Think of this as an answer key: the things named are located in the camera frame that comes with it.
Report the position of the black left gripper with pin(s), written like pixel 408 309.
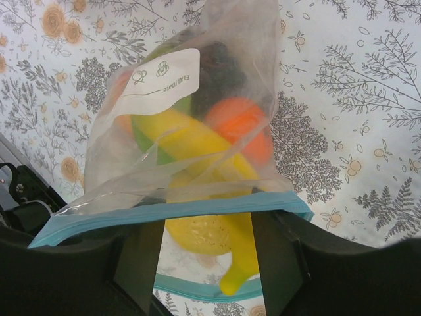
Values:
pixel 27 203

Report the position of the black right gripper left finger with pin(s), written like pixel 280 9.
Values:
pixel 109 271

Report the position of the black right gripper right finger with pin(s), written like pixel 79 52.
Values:
pixel 305 270

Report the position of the peach toy fruit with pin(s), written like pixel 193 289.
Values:
pixel 119 103

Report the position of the dark purple toy mangosteen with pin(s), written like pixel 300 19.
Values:
pixel 220 77

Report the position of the yellow toy banana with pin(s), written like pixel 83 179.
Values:
pixel 180 137

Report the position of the clear zip top bag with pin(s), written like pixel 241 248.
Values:
pixel 126 185

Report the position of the orange toy fruit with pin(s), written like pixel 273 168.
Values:
pixel 234 119

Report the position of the yellow toy lemon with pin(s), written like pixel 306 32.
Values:
pixel 203 234

